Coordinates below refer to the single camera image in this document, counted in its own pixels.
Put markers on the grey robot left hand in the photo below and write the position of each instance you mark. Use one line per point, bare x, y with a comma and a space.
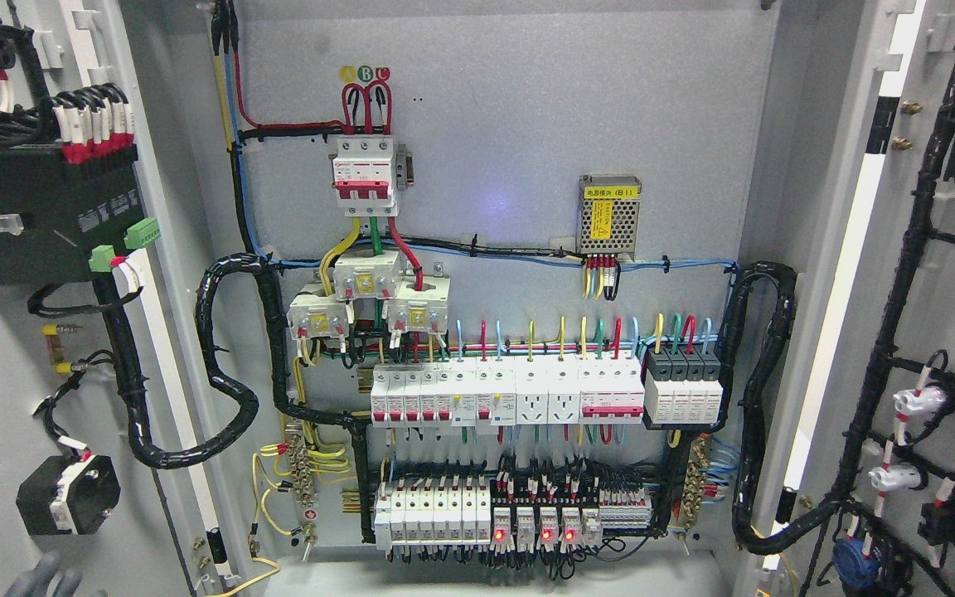
49, 577

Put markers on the grey cabinet door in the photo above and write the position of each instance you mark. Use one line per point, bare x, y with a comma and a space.
844, 405
169, 534

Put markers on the black digital power meter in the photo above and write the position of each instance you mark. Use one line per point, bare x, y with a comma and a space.
75, 216

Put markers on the white lower breaker row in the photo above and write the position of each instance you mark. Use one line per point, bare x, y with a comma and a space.
430, 513

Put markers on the white current transformers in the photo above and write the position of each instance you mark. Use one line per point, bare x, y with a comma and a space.
366, 285

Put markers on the lower relay terminal row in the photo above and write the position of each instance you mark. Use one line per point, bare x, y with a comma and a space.
547, 512

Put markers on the white red main breaker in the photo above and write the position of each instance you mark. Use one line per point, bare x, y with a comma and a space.
366, 176

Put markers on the white socket breaker row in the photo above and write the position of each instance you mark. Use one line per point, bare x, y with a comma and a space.
498, 392

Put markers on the grey electrical cabinet body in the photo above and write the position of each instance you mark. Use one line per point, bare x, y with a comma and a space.
745, 126

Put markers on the black surge protector modules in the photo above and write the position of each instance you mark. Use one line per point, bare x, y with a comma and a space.
682, 390

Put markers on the perforated metal power supply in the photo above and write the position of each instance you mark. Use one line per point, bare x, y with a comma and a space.
608, 214

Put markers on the white rotary selector switch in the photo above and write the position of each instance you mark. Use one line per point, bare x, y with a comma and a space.
68, 496

